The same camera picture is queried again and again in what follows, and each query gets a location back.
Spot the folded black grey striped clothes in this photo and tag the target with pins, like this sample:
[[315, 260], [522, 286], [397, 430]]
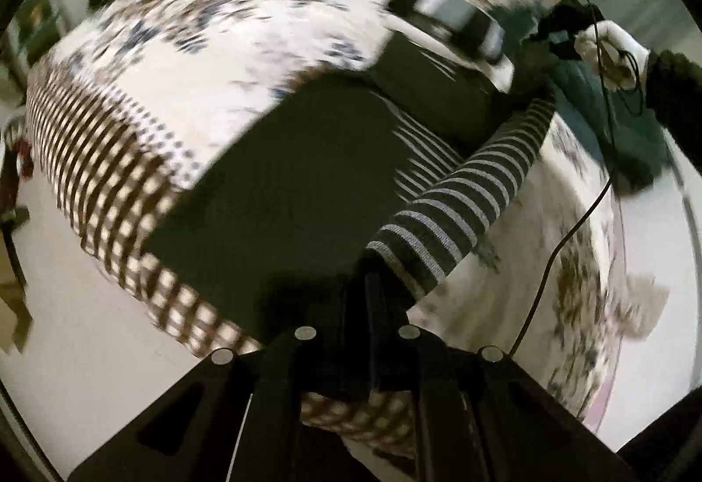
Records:
[[444, 16]]

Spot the floral quilt with checked border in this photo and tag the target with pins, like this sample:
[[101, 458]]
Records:
[[219, 49]]

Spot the dark green blanket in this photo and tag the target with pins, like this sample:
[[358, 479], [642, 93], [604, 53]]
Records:
[[587, 98]]

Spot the green white shelf rack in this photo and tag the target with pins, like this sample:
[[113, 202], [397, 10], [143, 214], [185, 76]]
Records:
[[38, 16]]

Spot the person's right hand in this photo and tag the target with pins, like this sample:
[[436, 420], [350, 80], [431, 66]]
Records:
[[609, 49]]

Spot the white headboard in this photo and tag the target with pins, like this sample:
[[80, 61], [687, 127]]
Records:
[[658, 241]]

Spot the person's right forearm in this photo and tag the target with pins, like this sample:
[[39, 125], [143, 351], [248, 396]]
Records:
[[677, 87]]

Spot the folded white cloth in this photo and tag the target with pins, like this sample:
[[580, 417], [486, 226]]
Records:
[[500, 72]]

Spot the red white item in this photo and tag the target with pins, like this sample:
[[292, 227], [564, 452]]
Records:
[[22, 153]]

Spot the dark striped sweater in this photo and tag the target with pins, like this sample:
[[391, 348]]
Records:
[[307, 175]]

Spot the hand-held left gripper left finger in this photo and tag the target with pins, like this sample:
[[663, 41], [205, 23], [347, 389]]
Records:
[[351, 350]]

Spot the crumpled beige cloth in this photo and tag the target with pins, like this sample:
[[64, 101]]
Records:
[[644, 306]]

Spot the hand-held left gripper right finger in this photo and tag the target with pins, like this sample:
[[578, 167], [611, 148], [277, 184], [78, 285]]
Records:
[[390, 350]]

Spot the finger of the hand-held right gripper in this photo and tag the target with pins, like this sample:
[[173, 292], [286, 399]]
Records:
[[529, 65]]

